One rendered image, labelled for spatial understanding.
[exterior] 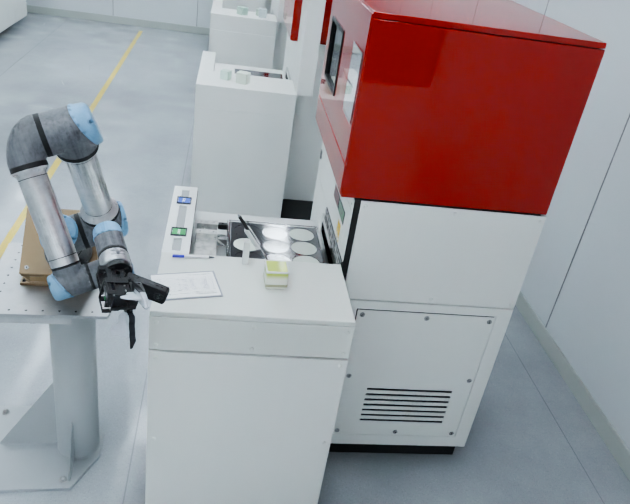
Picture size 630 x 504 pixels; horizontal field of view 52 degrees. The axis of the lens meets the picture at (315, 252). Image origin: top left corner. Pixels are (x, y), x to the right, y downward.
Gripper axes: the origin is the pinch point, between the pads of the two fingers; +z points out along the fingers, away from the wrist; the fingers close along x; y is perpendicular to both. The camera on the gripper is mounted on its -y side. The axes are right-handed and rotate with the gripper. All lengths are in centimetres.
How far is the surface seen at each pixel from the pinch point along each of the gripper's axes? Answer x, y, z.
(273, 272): -9, -51, -28
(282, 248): -27, -74, -58
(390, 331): -33, -109, -20
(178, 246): -29, -33, -59
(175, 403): -54, -27, -12
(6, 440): -132, 10, -53
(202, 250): -36, -46, -65
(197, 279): -22, -32, -37
